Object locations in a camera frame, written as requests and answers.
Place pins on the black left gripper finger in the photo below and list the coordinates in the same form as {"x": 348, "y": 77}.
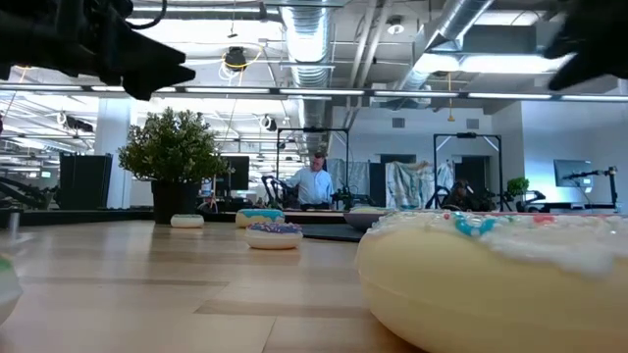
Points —
{"x": 157, "y": 81}
{"x": 147, "y": 51}

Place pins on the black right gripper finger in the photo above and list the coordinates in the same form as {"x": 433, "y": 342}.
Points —
{"x": 584, "y": 73}
{"x": 569, "y": 44}

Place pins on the small teal iced donut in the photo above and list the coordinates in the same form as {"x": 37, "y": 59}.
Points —
{"x": 187, "y": 221}

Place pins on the large blue iced donut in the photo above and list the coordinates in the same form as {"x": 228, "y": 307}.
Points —
{"x": 257, "y": 217}

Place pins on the small purple iced donut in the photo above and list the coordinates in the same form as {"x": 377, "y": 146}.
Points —
{"x": 274, "y": 240}

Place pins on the large white iced donut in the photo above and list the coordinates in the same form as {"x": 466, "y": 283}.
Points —
{"x": 466, "y": 284}

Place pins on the small green iced donut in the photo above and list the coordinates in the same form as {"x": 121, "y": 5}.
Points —
{"x": 7, "y": 289}

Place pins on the background black robot arm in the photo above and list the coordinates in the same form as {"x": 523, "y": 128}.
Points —
{"x": 24, "y": 193}

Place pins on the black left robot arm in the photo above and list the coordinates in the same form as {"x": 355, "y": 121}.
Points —
{"x": 15, "y": 34}

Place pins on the green potted plant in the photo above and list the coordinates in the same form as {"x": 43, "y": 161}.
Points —
{"x": 172, "y": 147}

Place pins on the white structural column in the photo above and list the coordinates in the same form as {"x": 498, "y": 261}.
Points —
{"x": 113, "y": 147}

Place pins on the black boom stand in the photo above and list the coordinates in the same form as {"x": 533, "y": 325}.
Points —
{"x": 612, "y": 188}

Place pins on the black monitor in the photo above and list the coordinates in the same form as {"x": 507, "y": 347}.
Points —
{"x": 236, "y": 172}

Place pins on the black partition panel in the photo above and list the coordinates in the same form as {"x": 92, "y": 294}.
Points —
{"x": 84, "y": 181}

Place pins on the small background potted plant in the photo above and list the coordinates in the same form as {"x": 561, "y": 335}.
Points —
{"x": 517, "y": 186}

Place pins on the person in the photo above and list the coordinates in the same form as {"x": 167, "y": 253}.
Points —
{"x": 314, "y": 188}

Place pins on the patterned draped cloth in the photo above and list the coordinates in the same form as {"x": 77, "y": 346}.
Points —
{"x": 412, "y": 184}
{"x": 355, "y": 176}

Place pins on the round black mat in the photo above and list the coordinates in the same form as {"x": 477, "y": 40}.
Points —
{"x": 333, "y": 233}

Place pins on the lavender plate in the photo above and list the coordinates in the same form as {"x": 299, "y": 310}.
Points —
{"x": 360, "y": 221}

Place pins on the black overhead camera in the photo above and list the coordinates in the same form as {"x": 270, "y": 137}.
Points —
{"x": 235, "y": 58}

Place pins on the grey wall monitor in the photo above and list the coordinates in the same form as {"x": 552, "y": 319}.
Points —
{"x": 571, "y": 172}

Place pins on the silver ventilation duct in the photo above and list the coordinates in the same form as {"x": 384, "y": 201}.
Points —
{"x": 456, "y": 22}
{"x": 306, "y": 44}

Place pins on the black background rig frame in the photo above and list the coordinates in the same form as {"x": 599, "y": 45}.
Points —
{"x": 466, "y": 135}
{"x": 314, "y": 130}

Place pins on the black aluminium table frame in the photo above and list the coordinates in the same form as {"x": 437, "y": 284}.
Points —
{"x": 73, "y": 217}

